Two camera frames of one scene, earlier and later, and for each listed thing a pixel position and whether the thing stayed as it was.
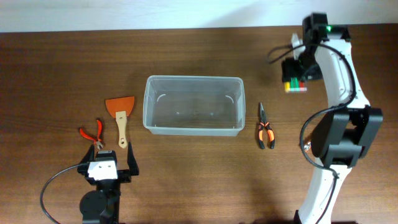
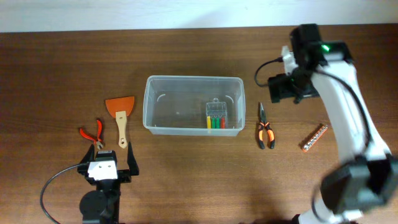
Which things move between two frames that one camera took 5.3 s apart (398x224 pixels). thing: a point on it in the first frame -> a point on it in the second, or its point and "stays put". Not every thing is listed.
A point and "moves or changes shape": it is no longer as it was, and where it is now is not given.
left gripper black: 125,175 stays put
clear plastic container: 194,105 stays put
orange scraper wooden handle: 120,108 stays put
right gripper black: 289,71 -> 278,88
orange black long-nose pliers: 263,123 stays put
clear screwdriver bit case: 295,86 moves or changes shape
